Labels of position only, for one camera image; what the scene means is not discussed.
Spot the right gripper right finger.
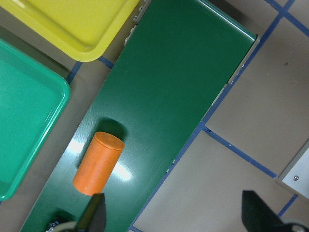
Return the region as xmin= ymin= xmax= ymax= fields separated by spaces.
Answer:
xmin=241 ymin=190 xmax=309 ymax=232

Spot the yellow tray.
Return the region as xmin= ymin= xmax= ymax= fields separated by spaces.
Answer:
xmin=0 ymin=0 xmax=139 ymax=62

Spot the plain orange cylinder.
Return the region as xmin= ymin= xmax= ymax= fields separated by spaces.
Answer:
xmin=73 ymin=132 xmax=125 ymax=196

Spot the green conveyor belt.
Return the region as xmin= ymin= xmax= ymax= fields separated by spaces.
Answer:
xmin=22 ymin=0 xmax=256 ymax=232

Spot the green tray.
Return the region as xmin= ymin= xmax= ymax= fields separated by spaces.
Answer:
xmin=0 ymin=40 xmax=70 ymax=201

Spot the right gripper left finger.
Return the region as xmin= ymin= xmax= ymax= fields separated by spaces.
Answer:
xmin=55 ymin=192 xmax=107 ymax=232

